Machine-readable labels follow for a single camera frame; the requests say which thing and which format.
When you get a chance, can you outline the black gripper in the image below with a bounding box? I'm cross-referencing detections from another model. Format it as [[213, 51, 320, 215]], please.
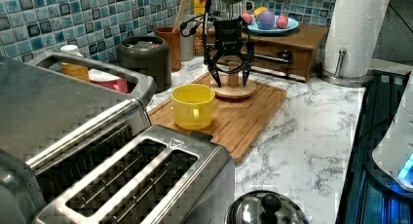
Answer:
[[204, 18, 254, 87]]

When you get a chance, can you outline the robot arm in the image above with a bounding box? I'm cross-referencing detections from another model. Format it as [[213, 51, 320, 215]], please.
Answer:
[[203, 0, 254, 87]]

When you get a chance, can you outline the dark round tea container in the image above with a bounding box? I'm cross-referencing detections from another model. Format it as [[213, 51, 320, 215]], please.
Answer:
[[116, 36, 171, 93]]

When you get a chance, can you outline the steel pot lid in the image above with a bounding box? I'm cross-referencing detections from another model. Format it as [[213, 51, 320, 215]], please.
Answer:
[[224, 190, 309, 224]]

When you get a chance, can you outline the pink ball left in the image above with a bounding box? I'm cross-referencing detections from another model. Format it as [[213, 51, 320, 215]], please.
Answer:
[[241, 12, 252, 24]]

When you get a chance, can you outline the pink ball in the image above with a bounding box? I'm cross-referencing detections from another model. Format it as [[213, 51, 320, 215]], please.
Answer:
[[276, 15, 288, 29], [241, 12, 252, 24]]

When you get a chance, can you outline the purple ball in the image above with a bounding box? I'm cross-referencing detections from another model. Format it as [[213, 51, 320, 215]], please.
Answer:
[[256, 10, 275, 30]]

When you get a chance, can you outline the yellow ball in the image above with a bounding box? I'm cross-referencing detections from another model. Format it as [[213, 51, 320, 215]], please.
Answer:
[[253, 7, 268, 17]]

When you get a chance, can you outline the brown utensil crock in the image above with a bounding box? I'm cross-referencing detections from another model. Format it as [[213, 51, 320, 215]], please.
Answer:
[[155, 26, 181, 72]]

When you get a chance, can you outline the pink ball right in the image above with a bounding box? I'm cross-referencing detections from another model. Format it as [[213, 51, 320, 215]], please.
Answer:
[[276, 15, 288, 29]]

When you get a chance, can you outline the yellow cereal box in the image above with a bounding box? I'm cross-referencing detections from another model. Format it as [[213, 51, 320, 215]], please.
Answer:
[[194, 0, 207, 15]]

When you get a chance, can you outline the yellow mug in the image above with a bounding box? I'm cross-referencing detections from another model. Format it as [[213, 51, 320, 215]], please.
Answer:
[[171, 84, 215, 130]]

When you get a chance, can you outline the wooden drawer box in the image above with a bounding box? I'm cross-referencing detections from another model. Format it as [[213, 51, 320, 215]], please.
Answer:
[[250, 23, 328, 82]]

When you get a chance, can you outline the light blue plate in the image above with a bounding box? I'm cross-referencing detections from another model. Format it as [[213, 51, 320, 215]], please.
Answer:
[[248, 19, 299, 35]]

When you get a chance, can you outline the steel paper towel holder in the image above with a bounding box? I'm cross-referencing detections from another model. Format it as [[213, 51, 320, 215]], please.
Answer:
[[318, 49, 374, 88]]

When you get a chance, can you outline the paper towel roll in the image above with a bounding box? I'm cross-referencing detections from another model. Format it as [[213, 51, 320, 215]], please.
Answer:
[[322, 0, 390, 77]]

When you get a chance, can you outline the stainless steel toaster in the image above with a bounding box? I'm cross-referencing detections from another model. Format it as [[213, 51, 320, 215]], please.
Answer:
[[1, 98, 235, 224]]

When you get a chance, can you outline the white kettle with blue light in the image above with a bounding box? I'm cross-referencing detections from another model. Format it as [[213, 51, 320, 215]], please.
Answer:
[[362, 70, 412, 200]]

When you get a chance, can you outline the black cable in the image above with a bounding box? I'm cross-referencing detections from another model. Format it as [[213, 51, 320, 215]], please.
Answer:
[[179, 0, 217, 38]]

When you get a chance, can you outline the wooden spoon handle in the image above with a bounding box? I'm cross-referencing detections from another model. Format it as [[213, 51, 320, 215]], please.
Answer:
[[172, 0, 188, 33]]

